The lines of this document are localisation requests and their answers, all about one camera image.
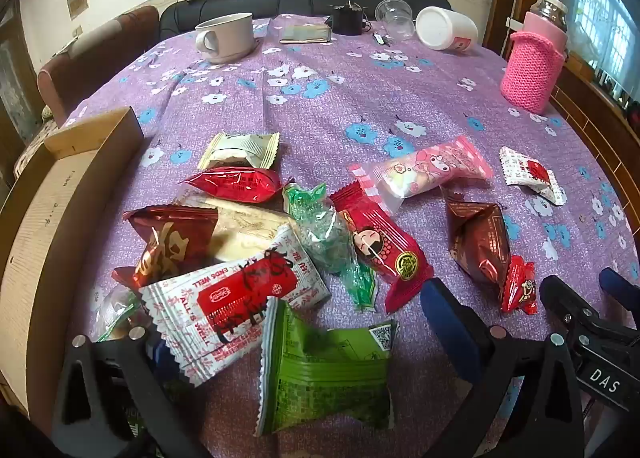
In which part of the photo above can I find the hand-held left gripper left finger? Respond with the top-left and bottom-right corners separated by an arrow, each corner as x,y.
52,324 -> 212,458

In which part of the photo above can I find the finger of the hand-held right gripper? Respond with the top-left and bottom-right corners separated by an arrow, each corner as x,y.
540,274 -> 602,336
598,267 -> 640,325

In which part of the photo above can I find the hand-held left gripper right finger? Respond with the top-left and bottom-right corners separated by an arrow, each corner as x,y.
419,277 -> 587,458

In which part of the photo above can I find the brown red foil snack packet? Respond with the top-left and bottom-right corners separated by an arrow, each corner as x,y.
444,192 -> 514,289

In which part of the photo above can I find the red cartoon girl snack packet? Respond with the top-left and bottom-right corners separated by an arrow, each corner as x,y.
329,182 -> 436,315

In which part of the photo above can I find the dark red foil snack packet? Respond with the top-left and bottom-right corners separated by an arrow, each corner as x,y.
111,205 -> 221,289

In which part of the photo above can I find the large white red snack packet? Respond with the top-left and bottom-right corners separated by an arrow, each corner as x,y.
139,225 -> 332,387

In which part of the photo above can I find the clear green candy packet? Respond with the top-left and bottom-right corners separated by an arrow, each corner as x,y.
282,182 -> 377,313

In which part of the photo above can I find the pink cartoon snack packet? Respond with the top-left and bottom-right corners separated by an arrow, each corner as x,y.
348,135 -> 494,215

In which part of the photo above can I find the cardboard box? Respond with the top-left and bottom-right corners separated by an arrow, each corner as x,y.
0,106 -> 146,419

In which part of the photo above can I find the cream snack packet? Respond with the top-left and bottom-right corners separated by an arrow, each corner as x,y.
179,190 -> 293,263

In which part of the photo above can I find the shiny red snack packet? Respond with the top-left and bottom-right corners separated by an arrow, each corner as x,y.
179,166 -> 284,205

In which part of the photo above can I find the pale green snack packet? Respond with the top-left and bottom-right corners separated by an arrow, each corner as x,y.
197,131 -> 281,171

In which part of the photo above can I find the small red candy packet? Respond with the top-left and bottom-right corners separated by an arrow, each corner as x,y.
499,255 -> 540,315

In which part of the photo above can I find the clear wrapped snack packet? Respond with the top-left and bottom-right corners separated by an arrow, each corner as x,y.
94,283 -> 152,343

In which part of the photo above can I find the small white red snack packet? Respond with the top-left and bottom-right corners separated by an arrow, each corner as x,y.
499,146 -> 569,207

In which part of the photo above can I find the purple floral tablecloth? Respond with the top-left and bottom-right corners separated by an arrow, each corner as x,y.
60,12 -> 640,458

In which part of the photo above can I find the patterned cushion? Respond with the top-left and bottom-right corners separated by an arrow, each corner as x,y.
12,105 -> 59,175

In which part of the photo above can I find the white paper cup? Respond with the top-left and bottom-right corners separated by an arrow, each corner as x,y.
414,6 -> 480,54

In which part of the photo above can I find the clear plastic cup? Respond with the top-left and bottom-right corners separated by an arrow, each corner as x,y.
374,0 -> 417,41

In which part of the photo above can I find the brown armchair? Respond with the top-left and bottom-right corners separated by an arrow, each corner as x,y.
37,4 -> 161,129

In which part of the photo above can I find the small black device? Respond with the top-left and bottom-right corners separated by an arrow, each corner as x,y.
327,2 -> 367,36

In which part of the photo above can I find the folded grey cloth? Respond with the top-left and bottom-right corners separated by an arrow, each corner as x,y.
278,24 -> 334,45

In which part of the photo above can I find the white mug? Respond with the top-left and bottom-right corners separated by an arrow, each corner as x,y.
194,12 -> 256,59

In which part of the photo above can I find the black sofa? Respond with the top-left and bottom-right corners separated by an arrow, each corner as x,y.
159,0 -> 454,41

